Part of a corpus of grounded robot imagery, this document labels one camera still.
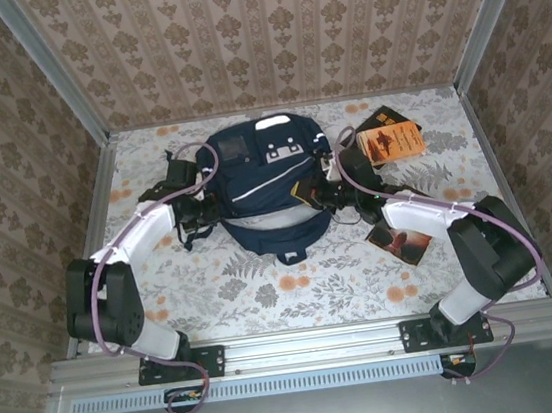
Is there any grey slotted cable duct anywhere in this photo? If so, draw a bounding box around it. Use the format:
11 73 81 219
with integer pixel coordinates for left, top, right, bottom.
70 348 479 413

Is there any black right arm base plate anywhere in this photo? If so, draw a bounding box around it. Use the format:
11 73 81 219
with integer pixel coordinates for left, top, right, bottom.
398 309 494 355

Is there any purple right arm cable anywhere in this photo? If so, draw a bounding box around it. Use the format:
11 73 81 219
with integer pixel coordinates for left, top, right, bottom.
329 103 552 399

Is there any black book with orange print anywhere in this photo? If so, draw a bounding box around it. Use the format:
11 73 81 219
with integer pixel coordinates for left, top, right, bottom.
353 100 421 133

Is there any aluminium front rail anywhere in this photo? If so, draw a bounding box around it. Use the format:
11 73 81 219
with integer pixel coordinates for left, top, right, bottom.
46 297 552 397

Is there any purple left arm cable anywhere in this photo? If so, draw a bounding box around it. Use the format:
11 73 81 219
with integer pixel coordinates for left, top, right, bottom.
72 140 252 413

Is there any black controller board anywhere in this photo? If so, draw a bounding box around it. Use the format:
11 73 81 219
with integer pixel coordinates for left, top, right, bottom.
162 384 207 413

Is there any brown picture book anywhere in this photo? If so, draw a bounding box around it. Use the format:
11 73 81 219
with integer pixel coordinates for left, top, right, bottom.
364 214 439 272

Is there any aluminium corner post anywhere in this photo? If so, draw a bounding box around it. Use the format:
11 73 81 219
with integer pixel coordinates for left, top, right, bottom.
0 0 114 156
441 0 552 96

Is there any orange paperback book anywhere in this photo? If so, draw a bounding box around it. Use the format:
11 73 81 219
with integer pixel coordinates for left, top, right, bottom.
354 118 429 170

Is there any navy blue backpack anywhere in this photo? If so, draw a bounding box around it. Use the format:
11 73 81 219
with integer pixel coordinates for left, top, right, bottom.
161 107 348 280

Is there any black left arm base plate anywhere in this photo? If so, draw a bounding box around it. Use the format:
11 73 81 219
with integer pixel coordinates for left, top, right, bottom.
136 343 227 387

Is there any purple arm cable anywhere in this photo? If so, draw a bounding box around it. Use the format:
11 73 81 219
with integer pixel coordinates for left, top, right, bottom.
329 103 552 399
72 140 252 413

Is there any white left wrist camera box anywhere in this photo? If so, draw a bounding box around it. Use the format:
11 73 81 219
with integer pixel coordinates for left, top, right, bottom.
178 216 199 240

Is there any aluminium table side rail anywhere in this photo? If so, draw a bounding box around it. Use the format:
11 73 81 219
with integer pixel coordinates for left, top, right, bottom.
456 78 552 306
40 133 144 360

